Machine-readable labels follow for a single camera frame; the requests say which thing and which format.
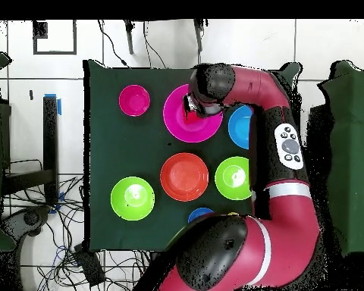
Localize large pink bowl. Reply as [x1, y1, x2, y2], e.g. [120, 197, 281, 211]
[162, 83, 224, 144]

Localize small crimson bowl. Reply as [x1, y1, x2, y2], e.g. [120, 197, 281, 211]
[118, 84, 151, 117]

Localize light blue bowl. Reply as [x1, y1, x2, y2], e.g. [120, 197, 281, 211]
[227, 105, 254, 150]

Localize black stand leg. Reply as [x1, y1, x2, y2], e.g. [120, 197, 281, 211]
[193, 19, 205, 52]
[123, 19, 135, 55]

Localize orange bowl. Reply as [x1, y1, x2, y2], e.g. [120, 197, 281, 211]
[159, 152, 210, 202]

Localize green bowl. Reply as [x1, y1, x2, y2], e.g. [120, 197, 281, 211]
[214, 156, 253, 202]
[110, 176, 156, 221]

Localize dark blue bowl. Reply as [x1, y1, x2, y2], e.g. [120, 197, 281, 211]
[187, 207, 215, 224]

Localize black metal stand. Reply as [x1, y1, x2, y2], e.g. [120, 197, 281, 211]
[308, 102, 330, 183]
[1, 95, 60, 205]

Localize dark green tablecloth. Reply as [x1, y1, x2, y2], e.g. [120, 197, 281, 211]
[83, 58, 303, 254]

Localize black power strip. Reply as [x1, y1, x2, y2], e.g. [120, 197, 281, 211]
[73, 243, 106, 287]

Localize black cable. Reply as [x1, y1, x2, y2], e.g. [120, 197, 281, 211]
[97, 19, 130, 68]

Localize grey square frame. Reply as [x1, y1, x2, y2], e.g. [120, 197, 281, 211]
[32, 19, 77, 56]

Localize tangle of cables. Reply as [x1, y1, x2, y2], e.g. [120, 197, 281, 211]
[2, 158, 143, 291]

